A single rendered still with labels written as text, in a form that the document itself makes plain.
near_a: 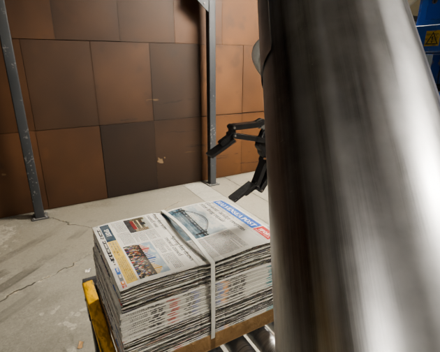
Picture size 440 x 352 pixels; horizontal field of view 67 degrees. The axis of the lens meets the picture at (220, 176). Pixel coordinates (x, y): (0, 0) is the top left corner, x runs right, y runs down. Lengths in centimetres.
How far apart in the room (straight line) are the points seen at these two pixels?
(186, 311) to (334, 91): 62
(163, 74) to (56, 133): 124
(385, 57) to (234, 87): 400
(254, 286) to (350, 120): 66
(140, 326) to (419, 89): 63
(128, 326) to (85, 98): 305
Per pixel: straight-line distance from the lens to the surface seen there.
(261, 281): 80
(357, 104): 17
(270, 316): 89
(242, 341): 86
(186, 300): 72
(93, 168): 372
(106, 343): 87
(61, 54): 355
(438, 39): 161
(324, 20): 21
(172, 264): 69
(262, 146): 82
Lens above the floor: 141
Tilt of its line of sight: 19 degrees down
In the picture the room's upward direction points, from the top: straight up
